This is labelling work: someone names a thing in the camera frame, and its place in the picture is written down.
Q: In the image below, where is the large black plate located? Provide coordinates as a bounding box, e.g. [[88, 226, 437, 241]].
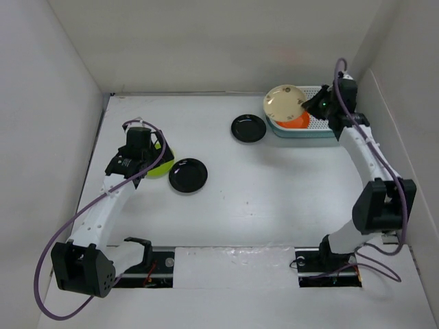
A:
[[169, 158, 208, 193]]

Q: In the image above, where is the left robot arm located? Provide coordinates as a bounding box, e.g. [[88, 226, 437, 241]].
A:
[[51, 119, 174, 298]]

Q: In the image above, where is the small black plate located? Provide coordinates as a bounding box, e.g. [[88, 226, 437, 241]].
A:
[[230, 114, 267, 143]]

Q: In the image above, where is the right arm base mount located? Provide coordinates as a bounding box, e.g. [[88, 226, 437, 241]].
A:
[[289, 247, 362, 288]]

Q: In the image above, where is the purple cable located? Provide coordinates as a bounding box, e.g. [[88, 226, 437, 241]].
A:
[[310, 57, 411, 284], [33, 119, 169, 321]]

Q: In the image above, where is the white and teal plastic bin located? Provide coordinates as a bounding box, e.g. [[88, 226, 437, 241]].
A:
[[266, 86, 339, 138]]

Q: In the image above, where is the cream plate with red marks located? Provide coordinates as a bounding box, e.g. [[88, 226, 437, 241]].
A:
[[263, 84, 307, 122]]

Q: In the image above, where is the green plate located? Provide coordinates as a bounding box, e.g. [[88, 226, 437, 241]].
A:
[[146, 145, 175, 178]]

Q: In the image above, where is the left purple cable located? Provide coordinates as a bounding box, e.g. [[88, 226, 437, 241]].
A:
[[33, 119, 169, 321]]

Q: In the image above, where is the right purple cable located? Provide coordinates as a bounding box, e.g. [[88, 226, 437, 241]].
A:
[[310, 57, 411, 284]]

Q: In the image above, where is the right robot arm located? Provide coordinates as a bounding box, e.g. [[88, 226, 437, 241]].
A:
[[302, 71, 417, 273]]

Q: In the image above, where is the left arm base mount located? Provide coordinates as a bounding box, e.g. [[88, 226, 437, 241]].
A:
[[115, 247, 176, 289]]

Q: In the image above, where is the large orange plate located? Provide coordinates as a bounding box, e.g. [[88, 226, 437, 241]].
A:
[[276, 112, 310, 129]]

